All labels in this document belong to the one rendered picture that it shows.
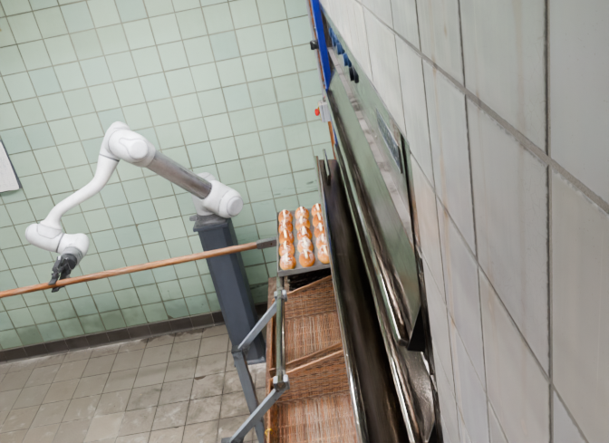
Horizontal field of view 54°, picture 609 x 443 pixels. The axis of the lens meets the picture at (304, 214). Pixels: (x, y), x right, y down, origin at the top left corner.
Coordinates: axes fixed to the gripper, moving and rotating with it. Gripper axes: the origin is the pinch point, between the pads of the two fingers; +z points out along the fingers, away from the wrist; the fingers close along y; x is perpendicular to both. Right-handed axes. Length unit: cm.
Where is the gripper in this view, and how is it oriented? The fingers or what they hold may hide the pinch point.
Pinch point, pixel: (55, 284)
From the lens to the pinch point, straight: 285.1
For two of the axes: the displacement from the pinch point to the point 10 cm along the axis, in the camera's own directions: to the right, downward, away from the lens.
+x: -9.8, 1.9, 0.3
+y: 1.8, 8.8, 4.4
